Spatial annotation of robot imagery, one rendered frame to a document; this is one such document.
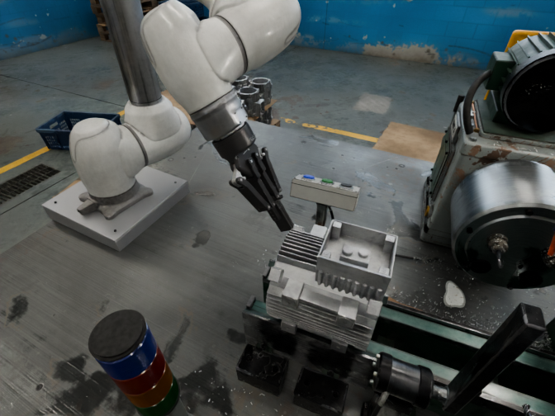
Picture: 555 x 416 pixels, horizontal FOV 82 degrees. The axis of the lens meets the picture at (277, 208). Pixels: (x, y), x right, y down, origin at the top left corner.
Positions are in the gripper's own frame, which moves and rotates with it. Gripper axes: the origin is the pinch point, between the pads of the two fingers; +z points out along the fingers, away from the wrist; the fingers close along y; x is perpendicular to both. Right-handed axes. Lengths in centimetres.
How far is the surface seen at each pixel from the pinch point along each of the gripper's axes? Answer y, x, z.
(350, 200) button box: 16.5, -8.1, 10.2
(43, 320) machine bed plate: -28, 62, -1
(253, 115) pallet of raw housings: 190, 122, 15
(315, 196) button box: 16.2, -0.2, 6.5
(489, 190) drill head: 21.7, -36.2, 17.8
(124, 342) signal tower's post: -36.7, -2.4, -11.8
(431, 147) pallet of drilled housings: 232, 2, 109
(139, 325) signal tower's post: -34.6, -2.6, -11.7
